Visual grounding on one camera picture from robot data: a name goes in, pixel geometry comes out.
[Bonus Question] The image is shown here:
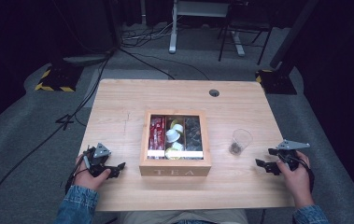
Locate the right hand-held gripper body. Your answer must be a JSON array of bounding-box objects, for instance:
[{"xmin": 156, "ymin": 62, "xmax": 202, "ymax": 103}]
[{"xmin": 267, "ymin": 139, "xmax": 311, "ymax": 173}]

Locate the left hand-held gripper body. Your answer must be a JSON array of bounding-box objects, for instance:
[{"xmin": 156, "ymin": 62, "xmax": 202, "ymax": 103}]
[{"xmin": 82, "ymin": 142, "xmax": 114, "ymax": 178}]

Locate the small dark tea piece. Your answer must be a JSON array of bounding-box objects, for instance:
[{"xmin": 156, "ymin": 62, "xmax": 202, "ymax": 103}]
[{"xmin": 229, "ymin": 143, "xmax": 242, "ymax": 156}]

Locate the clear plastic cup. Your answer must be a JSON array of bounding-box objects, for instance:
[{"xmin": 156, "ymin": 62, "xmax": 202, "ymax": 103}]
[{"xmin": 228, "ymin": 128, "xmax": 254, "ymax": 156}]

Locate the wooden tea box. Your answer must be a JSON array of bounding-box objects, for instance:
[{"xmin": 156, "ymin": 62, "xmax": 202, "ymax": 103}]
[{"xmin": 138, "ymin": 108, "xmax": 212, "ymax": 177}]

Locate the person's left hand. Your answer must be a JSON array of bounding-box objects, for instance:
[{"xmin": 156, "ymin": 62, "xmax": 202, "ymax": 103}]
[{"xmin": 72, "ymin": 154, "xmax": 112, "ymax": 191}]

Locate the person's right hand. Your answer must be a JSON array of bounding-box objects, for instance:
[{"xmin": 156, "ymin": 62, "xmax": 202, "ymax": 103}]
[{"xmin": 275, "ymin": 150, "xmax": 317, "ymax": 209}]

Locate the bundle of red stick packets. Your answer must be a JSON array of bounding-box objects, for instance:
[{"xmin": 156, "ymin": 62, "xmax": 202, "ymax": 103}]
[{"xmin": 149, "ymin": 115, "xmax": 167, "ymax": 161}]

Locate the black stand base striped edge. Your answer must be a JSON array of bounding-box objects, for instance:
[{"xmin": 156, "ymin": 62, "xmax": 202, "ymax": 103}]
[
  {"xmin": 34, "ymin": 63, "xmax": 84, "ymax": 93},
  {"xmin": 255, "ymin": 68, "xmax": 298, "ymax": 95}
]

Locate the heap of dark tea pieces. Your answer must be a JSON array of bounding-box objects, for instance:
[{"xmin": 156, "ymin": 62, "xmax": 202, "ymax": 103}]
[{"xmin": 184, "ymin": 116, "xmax": 204, "ymax": 161}]

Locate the grey flat stand foot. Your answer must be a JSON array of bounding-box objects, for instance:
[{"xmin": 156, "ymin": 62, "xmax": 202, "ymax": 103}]
[{"xmin": 62, "ymin": 53, "xmax": 112, "ymax": 65}]

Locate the grey slanted stand pole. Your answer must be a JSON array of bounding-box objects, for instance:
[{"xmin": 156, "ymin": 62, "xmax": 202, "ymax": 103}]
[{"xmin": 269, "ymin": 0, "xmax": 320, "ymax": 69}]

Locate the black metal chair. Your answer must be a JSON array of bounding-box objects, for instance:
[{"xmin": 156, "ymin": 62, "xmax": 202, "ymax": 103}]
[{"xmin": 217, "ymin": 2, "xmax": 275, "ymax": 66}]

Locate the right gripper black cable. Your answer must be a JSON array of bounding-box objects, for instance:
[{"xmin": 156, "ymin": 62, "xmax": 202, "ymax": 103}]
[{"xmin": 292, "ymin": 156, "xmax": 317, "ymax": 193}]

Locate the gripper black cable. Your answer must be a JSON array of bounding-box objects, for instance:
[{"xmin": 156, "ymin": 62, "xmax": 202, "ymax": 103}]
[
  {"xmin": 64, "ymin": 154, "xmax": 91, "ymax": 194},
  {"xmin": 292, "ymin": 156, "xmax": 317, "ymax": 193}
]

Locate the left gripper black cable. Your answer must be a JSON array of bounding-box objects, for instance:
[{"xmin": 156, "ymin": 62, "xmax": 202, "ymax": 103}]
[{"xmin": 64, "ymin": 154, "xmax": 91, "ymax": 194}]

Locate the long black floor cable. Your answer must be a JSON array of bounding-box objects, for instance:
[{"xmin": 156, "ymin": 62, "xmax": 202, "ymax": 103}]
[{"xmin": 0, "ymin": 54, "xmax": 112, "ymax": 223}]

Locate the thin black floor cable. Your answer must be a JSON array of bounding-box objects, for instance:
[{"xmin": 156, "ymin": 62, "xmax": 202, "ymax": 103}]
[{"xmin": 131, "ymin": 50, "xmax": 210, "ymax": 81}]

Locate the tangle of floor cables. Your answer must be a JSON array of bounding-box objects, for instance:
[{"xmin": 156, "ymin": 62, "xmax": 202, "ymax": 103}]
[{"xmin": 120, "ymin": 18, "xmax": 178, "ymax": 49}]

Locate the white desk frame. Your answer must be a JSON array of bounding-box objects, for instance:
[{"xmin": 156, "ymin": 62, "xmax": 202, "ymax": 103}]
[{"xmin": 168, "ymin": 0, "xmax": 247, "ymax": 58}]

